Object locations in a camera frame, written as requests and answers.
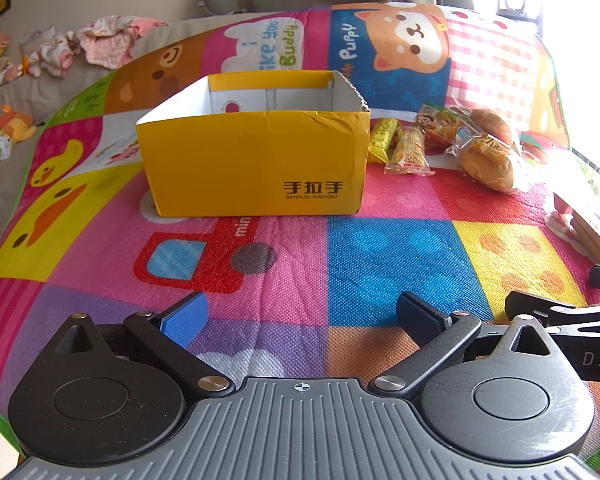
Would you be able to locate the bread bun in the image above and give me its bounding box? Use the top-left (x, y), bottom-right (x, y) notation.
top-left (447, 105), bottom-right (523, 153)
top-left (445, 132), bottom-right (533, 196)

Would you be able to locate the orange plush toy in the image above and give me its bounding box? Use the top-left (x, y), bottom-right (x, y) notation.
top-left (0, 105), bottom-right (38, 153)

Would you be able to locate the yellow cardboard box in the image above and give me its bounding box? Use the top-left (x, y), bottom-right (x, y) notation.
top-left (136, 70), bottom-right (372, 218)

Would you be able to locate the brown snack packet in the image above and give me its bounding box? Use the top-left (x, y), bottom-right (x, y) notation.
top-left (412, 104), bottom-right (465, 150)

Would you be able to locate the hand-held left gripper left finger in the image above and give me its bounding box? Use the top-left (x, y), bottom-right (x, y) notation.
top-left (55, 292), bottom-right (236, 400)

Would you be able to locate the pile of pink clothes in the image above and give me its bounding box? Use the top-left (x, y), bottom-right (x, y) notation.
top-left (20, 15), bottom-right (168, 78)

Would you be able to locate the clear grain bar packet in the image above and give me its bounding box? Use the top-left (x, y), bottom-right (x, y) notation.
top-left (384, 125), bottom-right (433, 177)

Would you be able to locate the pink snack packet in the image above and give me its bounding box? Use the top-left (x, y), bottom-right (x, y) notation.
top-left (545, 190), bottom-right (600, 267)

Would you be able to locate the yellow snack packet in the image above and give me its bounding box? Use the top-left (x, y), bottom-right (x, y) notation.
top-left (367, 117), bottom-right (401, 164)

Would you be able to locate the colourful cartoon play mat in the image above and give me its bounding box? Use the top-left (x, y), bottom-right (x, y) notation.
top-left (0, 2), bottom-right (600, 466)

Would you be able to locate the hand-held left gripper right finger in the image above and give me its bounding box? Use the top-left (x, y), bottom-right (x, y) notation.
top-left (372, 291), bottom-right (556, 401)

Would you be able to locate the beige sofa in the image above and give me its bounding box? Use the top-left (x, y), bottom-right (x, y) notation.
top-left (0, 15), bottom-right (231, 236)

